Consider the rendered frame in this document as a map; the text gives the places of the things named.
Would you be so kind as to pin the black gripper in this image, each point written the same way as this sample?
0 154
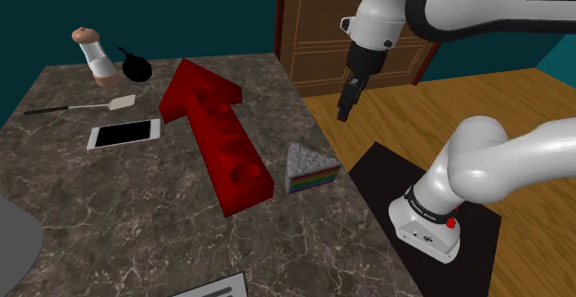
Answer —
363 61

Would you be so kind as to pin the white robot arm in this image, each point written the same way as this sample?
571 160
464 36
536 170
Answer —
477 165

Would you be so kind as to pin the brown wooden door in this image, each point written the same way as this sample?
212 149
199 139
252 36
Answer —
324 35

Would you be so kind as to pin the rainbow layer cake slice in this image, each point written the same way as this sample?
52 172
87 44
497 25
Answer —
308 165

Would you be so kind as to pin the red arrow-shaped block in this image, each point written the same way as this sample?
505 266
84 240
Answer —
216 129

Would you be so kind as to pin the black robot stand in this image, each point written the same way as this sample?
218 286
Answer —
454 251

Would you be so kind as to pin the white smartphone with black screen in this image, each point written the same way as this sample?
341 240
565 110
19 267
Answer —
123 134

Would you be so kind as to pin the white paper sheet with lines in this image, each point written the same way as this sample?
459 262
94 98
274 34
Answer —
216 289

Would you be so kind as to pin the white and tan pepper mill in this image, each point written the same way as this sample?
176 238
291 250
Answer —
94 58

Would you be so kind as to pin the grey rounded object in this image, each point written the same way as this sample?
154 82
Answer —
18 246

